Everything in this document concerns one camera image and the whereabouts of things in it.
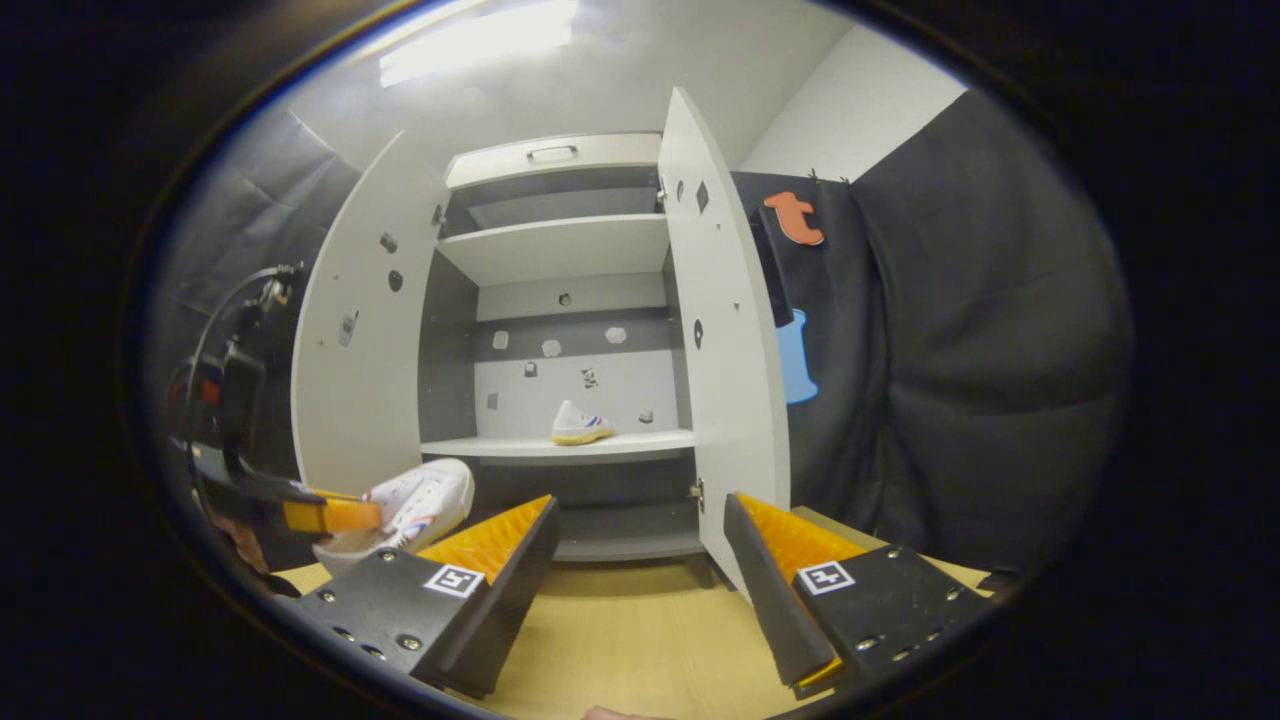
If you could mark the white cabinet shelf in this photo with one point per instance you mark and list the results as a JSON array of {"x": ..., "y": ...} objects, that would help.
[
  {"x": 560, "y": 248},
  {"x": 500, "y": 447}
]

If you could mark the white cabinet door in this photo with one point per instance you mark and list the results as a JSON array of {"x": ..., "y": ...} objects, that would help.
[
  {"x": 360, "y": 420},
  {"x": 735, "y": 420}
]

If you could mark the white shoe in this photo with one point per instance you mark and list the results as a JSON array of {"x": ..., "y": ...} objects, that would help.
[
  {"x": 425, "y": 500},
  {"x": 575, "y": 428}
]

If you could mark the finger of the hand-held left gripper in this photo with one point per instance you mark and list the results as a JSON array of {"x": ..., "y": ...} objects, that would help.
[{"x": 345, "y": 515}]

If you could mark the white cabinet drawer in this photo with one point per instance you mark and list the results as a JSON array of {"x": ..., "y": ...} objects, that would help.
[{"x": 610, "y": 155}]

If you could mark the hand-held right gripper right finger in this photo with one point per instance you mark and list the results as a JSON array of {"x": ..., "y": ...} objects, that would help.
[{"x": 775, "y": 610}]

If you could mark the white shoe cabinet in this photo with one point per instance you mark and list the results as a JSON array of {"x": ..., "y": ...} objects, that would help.
[{"x": 560, "y": 385}]

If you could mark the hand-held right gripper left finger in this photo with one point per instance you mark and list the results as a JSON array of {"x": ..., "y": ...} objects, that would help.
[{"x": 510, "y": 600}]

